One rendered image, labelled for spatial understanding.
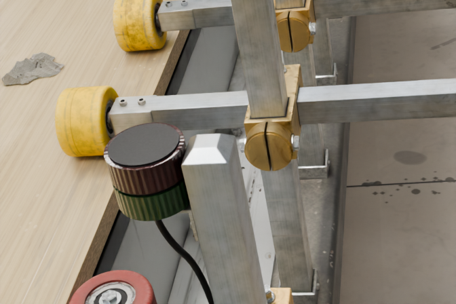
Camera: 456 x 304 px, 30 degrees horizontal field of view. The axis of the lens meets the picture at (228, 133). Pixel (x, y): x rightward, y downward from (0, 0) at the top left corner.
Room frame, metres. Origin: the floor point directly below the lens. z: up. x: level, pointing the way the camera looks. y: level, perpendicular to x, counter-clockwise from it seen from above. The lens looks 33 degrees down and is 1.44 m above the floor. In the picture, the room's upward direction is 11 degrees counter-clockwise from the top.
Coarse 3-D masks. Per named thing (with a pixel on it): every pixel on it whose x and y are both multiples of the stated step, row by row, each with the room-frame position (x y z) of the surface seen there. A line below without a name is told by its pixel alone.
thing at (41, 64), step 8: (32, 56) 1.10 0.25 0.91; (40, 56) 1.10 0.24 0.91; (48, 56) 1.10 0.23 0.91; (16, 64) 1.08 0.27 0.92; (24, 64) 1.07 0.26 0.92; (32, 64) 1.07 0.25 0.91; (40, 64) 1.07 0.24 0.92; (48, 64) 1.07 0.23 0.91; (56, 64) 1.07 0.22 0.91; (16, 72) 1.07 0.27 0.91; (24, 72) 1.07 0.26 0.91; (32, 72) 1.06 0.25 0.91; (40, 72) 1.06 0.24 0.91; (48, 72) 1.06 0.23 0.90; (56, 72) 1.06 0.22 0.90; (8, 80) 1.05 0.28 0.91; (16, 80) 1.05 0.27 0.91; (24, 80) 1.04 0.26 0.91; (32, 80) 1.05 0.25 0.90
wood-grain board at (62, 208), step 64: (0, 0) 1.37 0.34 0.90; (64, 0) 1.31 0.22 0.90; (0, 64) 1.12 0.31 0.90; (64, 64) 1.08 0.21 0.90; (128, 64) 1.04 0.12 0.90; (0, 128) 0.94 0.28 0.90; (0, 192) 0.80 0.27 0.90; (64, 192) 0.77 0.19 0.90; (0, 256) 0.68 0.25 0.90; (64, 256) 0.66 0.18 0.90
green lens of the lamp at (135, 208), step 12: (180, 180) 0.50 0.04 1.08; (120, 192) 0.50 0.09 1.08; (168, 192) 0.49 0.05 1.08; (180, 192) 0.50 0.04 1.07; (120, 204) 0.51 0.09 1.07; (132, 204) 0.50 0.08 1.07; (144, 204) 0.49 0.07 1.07; (156, 204) 0.49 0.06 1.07; (168, 204) 0.49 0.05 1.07; (180, 204) 0.50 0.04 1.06; (132, 216) 0.50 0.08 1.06; (144, 216) 0.49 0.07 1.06; (156, 216) 0.49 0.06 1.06; (168, 216) 0.49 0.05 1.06
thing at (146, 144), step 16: (144, 128) 0.54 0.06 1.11; (160, 128) 0.54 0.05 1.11; (112, 144) 0.53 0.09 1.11; (128, 144) 0.52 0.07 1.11; (144, 144) 0.52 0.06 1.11; (160, 144) 0.52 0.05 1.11; (176, 144) 0.51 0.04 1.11; (112, 160) 0.51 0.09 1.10; (128, 160) 0.50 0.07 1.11; (144, 160) 0.50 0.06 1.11; (160, 160) 0.50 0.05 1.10; (160, 192) 0.49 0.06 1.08; (160, 224) 0.52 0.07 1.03; (192, 224) 0.50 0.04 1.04; (208, 288) 0.51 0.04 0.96
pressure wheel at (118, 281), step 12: (96, 276) 0.62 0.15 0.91; (108, 276) 0.61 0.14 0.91; (120, 276) 0.61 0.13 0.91; (132, 276) 0.61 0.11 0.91; (144, 276) 0.60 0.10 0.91; (84, 288) 0.60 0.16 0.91; (96, 288) 0.60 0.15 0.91; (108, 288) 0.60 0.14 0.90; (120, 288) 0.59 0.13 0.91; (132, 288) 0.59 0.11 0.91; (144, 288) 0.59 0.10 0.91; (72, 300) 0.59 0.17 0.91; (84, 300) 0.59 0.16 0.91; (96, 300) 0.59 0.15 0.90; (108, 300) 0.58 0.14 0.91; (120, 300) 0.58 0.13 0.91; (132, 300) 0.58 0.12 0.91; (144, 300) 0.57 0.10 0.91
